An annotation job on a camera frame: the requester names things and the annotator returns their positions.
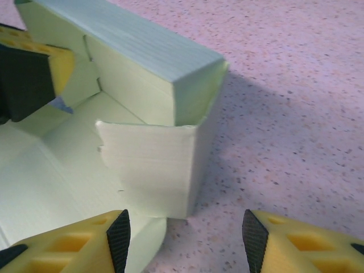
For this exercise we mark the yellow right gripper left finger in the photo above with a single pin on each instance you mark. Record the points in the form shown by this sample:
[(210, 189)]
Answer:
[(57, 256)]

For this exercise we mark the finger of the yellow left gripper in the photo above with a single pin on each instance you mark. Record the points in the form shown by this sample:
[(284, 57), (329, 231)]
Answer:
[(28, 74)]

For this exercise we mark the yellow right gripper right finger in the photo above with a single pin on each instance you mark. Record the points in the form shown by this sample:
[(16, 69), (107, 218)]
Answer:
[(312, 253)]

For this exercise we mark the green paper box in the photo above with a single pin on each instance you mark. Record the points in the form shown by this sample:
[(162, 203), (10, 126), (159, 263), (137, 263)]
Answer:
[(148, 94)]

